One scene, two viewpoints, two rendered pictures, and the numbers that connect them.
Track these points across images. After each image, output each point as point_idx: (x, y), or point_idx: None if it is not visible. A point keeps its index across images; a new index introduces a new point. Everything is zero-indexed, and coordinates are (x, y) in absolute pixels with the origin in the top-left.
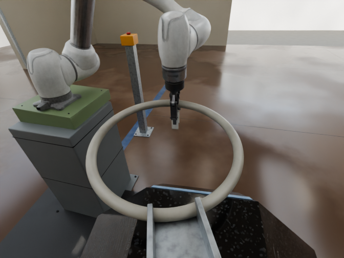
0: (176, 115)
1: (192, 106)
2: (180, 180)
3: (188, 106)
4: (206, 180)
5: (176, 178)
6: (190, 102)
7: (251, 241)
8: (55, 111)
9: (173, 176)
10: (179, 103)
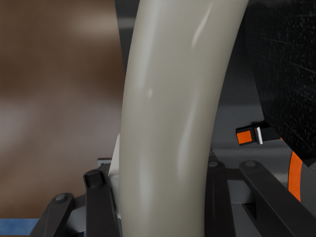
0: (285, 189)
1: (226, 64)
2: (76, 65)
3: (214, 120)
4: (51, 3)
5: (74, 76)
6: (173, 113)
7: None
8: None
9: (70, 86)
10: (200, 235)
